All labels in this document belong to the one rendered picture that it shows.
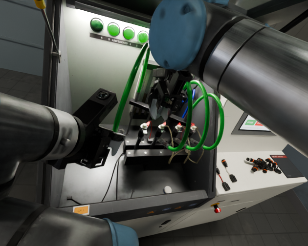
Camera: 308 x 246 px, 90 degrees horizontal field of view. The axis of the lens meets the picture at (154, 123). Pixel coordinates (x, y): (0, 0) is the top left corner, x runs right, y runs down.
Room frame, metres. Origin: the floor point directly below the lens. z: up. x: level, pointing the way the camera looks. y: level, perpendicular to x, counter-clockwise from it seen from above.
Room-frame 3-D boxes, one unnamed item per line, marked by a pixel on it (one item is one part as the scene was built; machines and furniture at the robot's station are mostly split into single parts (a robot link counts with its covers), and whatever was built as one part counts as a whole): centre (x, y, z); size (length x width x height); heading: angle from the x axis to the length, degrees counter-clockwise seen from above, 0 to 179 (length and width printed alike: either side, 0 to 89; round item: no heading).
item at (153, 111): (0.38, 0.01, 1.28); 0.06 x 0.03 x 0.09; 29
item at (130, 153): (0.51, -0.07, 0.91); 0.34 x 0.10 x 0.15; 119
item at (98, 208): (0.24, -0.08, 0.87); 0.62 x 0.04 x 0.16; 119
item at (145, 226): (0.23, -0.09, 0.44); 0.65 x 0.02 x 0.68; 119
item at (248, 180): (0.66, -0.65, 0.96); 0.70 x 0.22 x 0.03; 119
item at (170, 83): (0.39, 0.00, 1.38); 0.09 x 0.08 x 0.12; 29
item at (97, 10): (0.68, 0.16, 1.43); 0.54 x 0.03 x 0.02; 119
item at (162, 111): (0.40, -0.02, 1.28); 0.06 x 0.03 x 0.09; 29
